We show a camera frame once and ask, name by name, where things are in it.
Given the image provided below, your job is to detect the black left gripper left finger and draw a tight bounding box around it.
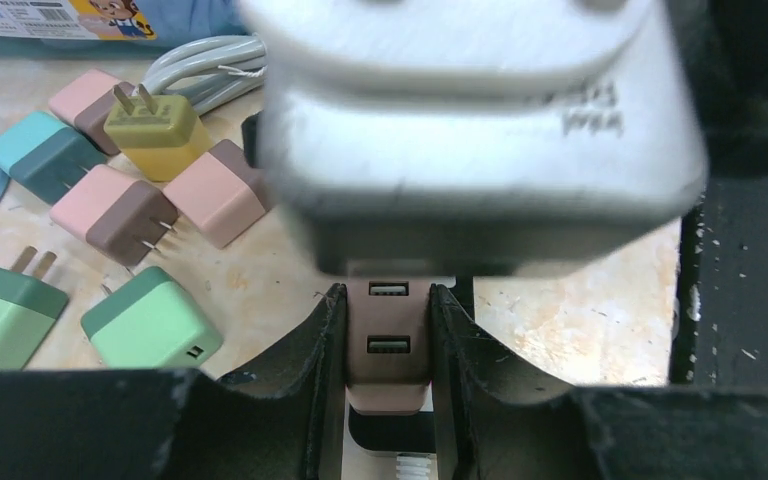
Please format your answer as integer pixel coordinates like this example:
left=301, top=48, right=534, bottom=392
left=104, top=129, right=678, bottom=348
left=0, top=284, right=347, bottom=479

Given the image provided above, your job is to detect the yellow USB charger plug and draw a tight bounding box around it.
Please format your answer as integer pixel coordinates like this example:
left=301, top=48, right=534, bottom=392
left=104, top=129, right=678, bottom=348
left=103, top=84, right=214, bottom=183

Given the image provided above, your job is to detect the lavender cloth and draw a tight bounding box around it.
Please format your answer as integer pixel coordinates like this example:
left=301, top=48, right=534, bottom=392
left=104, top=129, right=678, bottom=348
left=135, top=0, right=247, bottom=46

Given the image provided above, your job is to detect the grey cable bundle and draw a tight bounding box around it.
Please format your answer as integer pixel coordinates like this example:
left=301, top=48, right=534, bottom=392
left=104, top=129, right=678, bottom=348
left=393, top=452, right=440, bottom=480

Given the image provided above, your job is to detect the teal plastic basin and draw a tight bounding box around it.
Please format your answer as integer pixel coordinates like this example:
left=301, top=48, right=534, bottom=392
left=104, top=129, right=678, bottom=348
left=0, top=0, right=181, bottom=59

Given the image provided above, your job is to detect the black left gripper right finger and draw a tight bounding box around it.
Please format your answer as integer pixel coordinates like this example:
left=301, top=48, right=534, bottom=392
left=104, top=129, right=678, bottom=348
left=430, top=285, right=768, bottom=479

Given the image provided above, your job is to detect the black power strip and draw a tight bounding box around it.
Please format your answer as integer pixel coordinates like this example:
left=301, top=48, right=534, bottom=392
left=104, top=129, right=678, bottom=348
left=241, top=111, right=477, bottom=458

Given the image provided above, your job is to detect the white power strip cable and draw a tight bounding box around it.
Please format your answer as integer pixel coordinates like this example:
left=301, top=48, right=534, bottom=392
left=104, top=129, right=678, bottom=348
left=138, top=34, right=269, bottom=117

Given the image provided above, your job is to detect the teal USB charger plug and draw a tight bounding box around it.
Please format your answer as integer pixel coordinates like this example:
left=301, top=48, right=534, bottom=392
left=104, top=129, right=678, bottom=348
left=0, top=111, right=108, bottom=205

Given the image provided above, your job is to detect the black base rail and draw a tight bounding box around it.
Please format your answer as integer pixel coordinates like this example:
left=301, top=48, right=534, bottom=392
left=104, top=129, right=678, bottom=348
left=668, top=176, right=768, bottom=386

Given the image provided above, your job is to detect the green plug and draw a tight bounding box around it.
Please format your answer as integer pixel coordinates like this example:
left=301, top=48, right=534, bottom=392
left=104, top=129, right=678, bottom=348
left=0, top=246, right=69, bottom=370
left=80, top=266, right=223, bottom=368

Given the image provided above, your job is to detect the brown pink USB charger plug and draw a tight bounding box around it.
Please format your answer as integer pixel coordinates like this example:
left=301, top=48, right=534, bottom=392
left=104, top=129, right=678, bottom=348
left=48, top=69, right=135, bottom=156

